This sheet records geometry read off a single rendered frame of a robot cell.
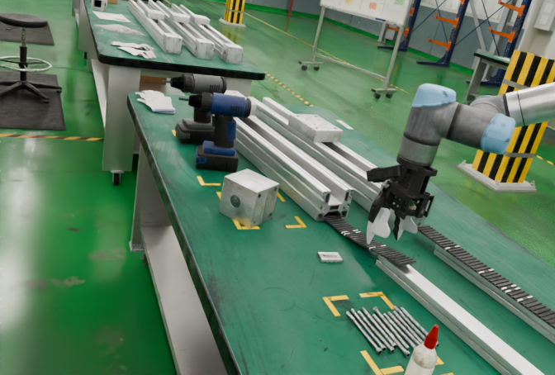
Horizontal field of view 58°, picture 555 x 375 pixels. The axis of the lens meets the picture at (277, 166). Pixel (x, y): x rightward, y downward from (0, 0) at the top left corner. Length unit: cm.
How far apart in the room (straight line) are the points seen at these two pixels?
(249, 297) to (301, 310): 10
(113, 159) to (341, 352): 227
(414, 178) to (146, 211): 140
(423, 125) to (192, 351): 102
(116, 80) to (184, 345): 160
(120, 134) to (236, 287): 204
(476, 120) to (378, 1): 605
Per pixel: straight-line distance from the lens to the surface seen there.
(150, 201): 218
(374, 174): 113
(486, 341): 101
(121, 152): 296
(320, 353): 88
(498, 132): 101
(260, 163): 149
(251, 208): 115
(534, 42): 469
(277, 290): 99
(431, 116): 101
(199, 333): 171
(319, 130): 157
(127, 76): 282
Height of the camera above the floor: 135
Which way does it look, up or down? 21 degrees down
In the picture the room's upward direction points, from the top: 12 degrees clockwise
